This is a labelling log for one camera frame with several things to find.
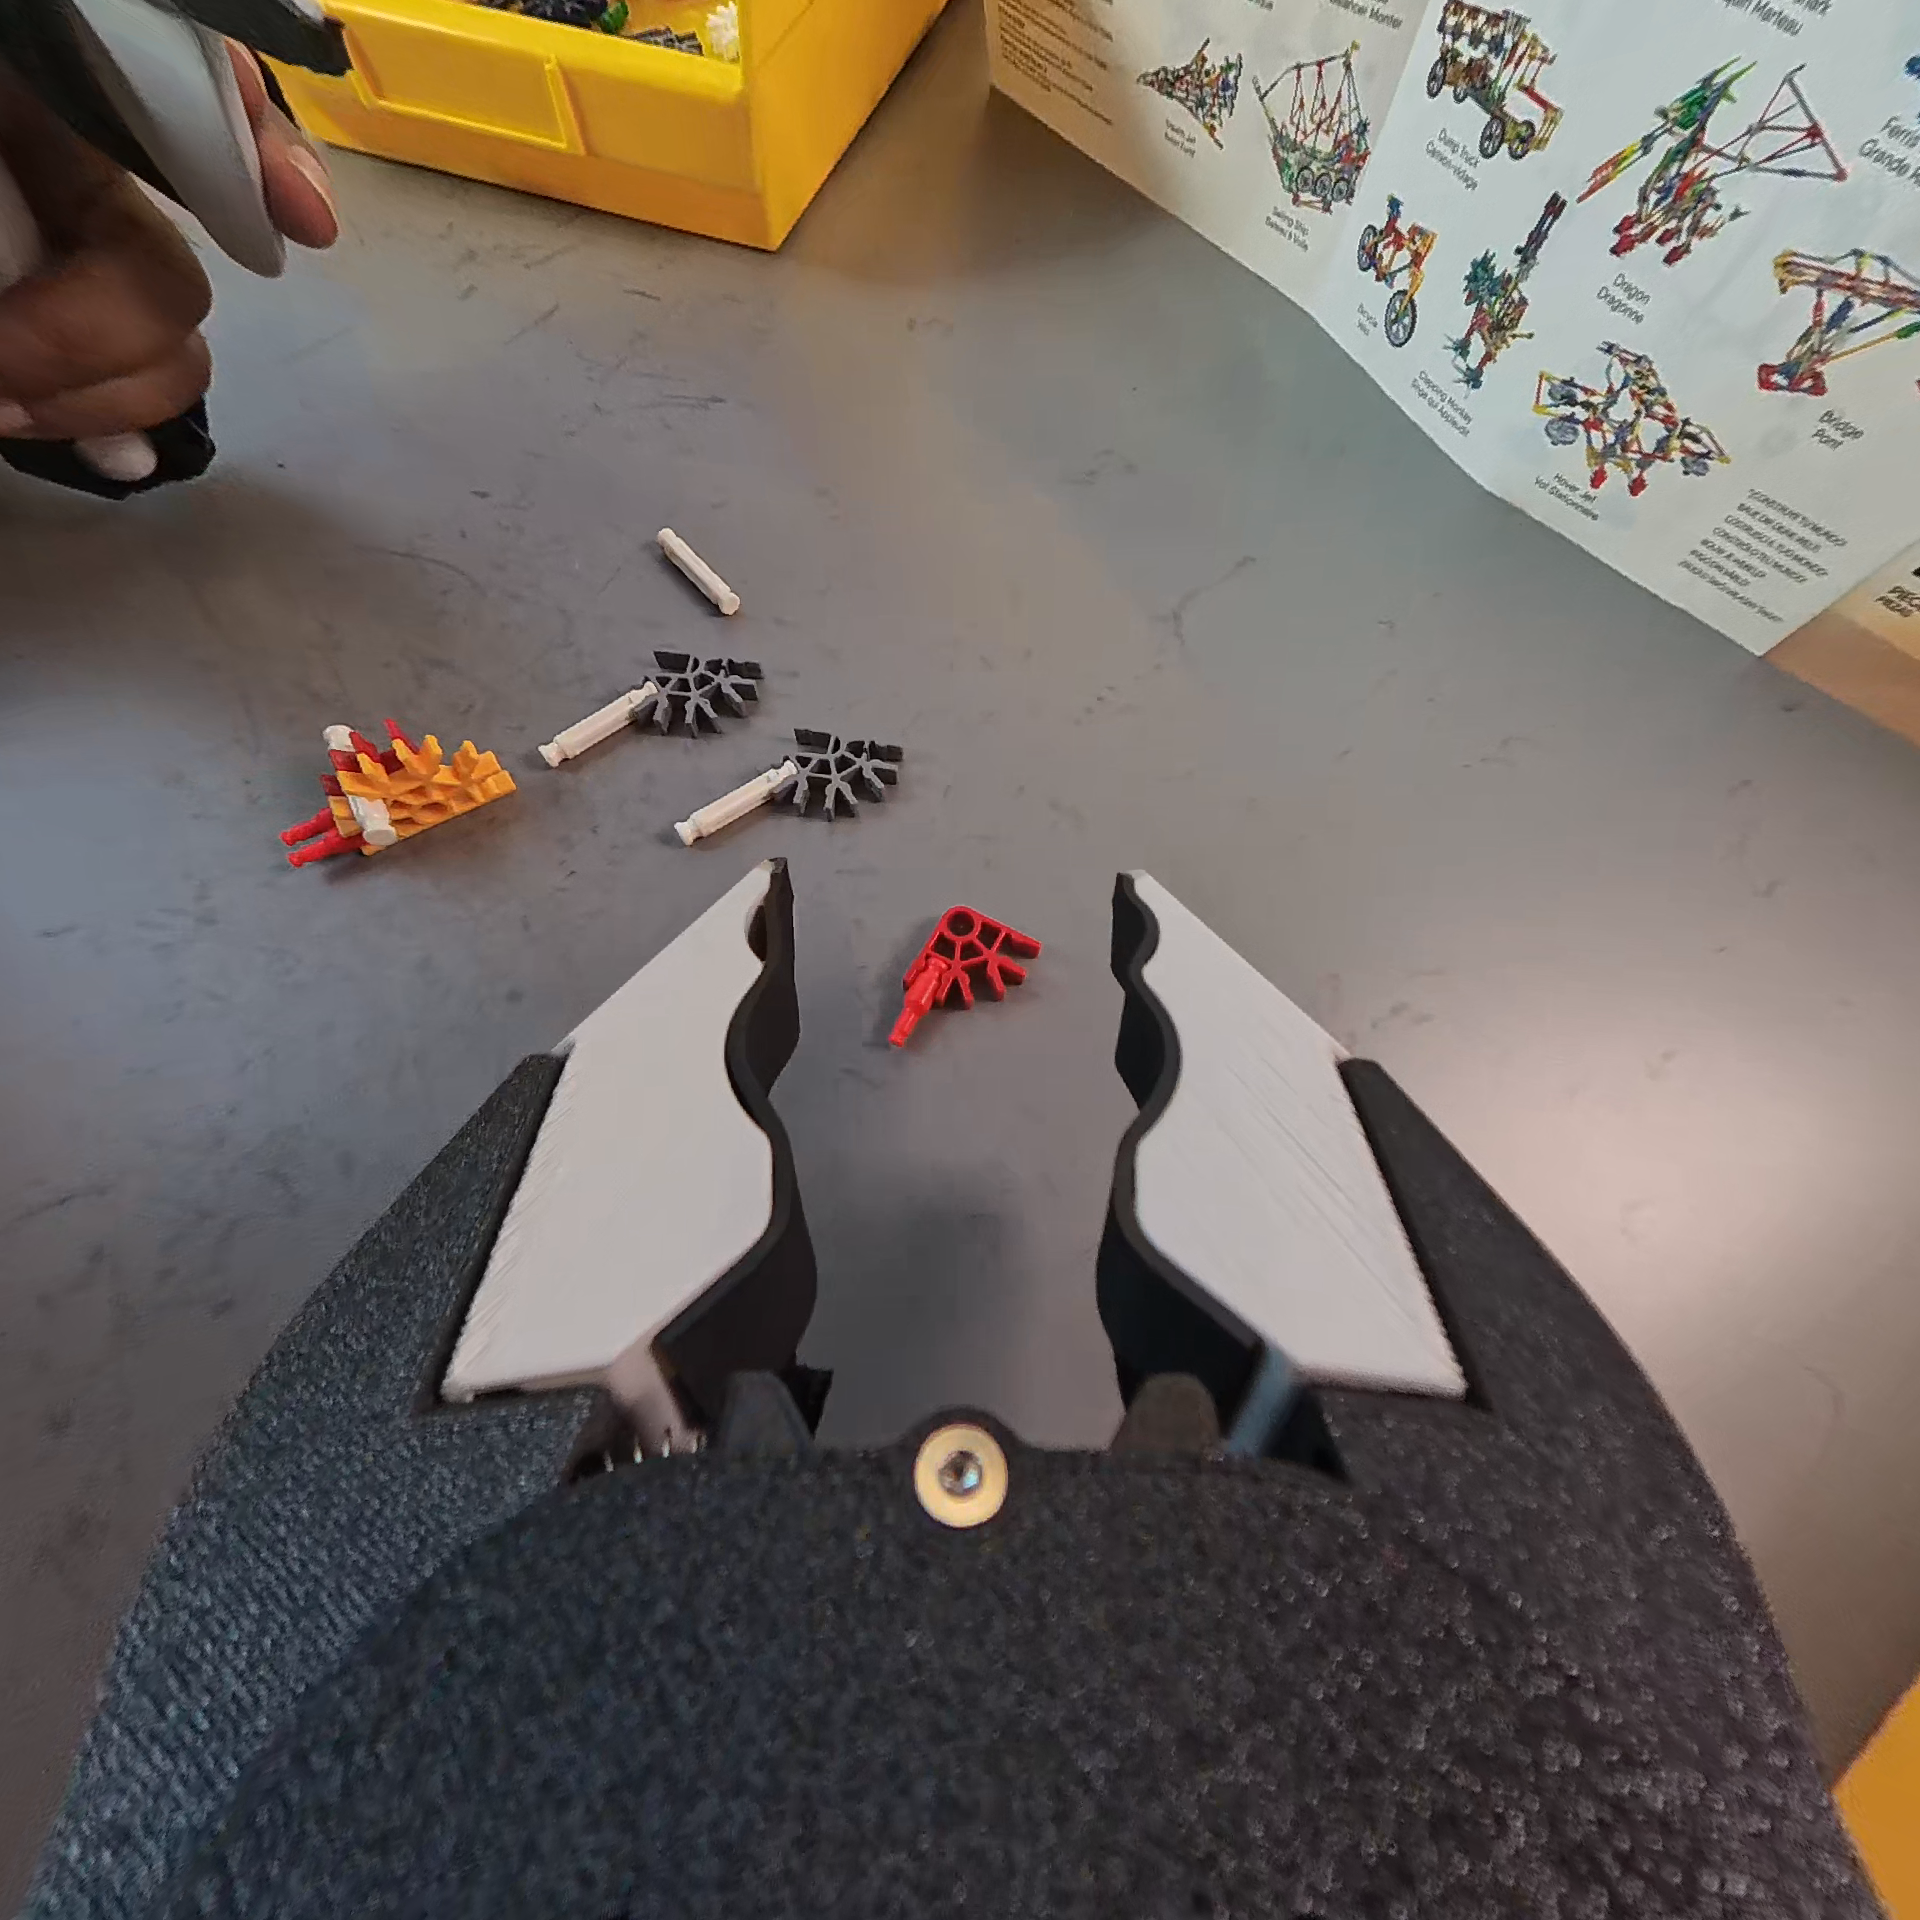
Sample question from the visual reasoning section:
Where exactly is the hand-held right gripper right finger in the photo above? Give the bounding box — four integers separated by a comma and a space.
1095, 867, 1470, 1458

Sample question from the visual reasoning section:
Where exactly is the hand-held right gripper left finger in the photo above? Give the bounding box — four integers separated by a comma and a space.
442, 860, 822, 1458

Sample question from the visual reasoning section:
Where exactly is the red toy connector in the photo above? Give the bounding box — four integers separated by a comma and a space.
903, 903, 1042, 1007
321, 720, 428, 841

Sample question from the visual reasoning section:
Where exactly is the short white toy rod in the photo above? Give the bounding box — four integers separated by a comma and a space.
324, 723, 401, 849
657, 528, 744, 618
541, 686, 661, 765
678, 760, 803, 847

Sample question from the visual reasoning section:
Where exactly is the yellow toy connector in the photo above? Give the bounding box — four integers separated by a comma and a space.
332, 732, 517, 849

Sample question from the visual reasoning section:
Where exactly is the person's left hand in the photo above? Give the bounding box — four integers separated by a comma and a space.
0, 36, 340, 445

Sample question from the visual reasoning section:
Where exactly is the pile of toy building parts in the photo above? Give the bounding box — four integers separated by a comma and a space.
498, 0, 744, 63

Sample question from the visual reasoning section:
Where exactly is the yellow plastic bin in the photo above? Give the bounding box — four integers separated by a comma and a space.
262, 0, 950, 250
1835, 1680, 1920, 1920

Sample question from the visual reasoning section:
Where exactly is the toy set cardboard box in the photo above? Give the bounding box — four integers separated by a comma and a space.
1773, 546, 1920, 751

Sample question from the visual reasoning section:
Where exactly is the folded instruction sheet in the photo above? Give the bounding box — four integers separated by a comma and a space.
983, 0, 1920, 658

